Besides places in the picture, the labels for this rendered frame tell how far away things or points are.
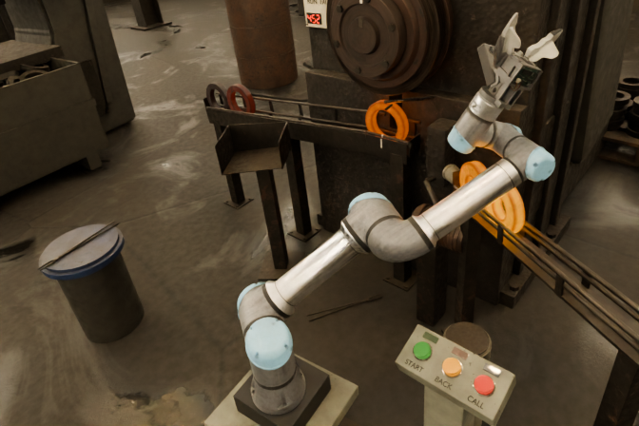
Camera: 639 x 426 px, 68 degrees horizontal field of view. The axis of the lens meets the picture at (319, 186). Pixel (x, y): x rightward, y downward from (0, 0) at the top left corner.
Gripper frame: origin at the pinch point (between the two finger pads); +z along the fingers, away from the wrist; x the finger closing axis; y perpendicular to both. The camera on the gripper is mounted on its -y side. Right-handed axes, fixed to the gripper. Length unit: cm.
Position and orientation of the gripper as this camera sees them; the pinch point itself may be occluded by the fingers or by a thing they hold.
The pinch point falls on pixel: (538, 19)
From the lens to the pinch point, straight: 123.4
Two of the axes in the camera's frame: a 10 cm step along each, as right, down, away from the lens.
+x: -8.8, -0.8, -4.7
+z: 3.8, -7.2, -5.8
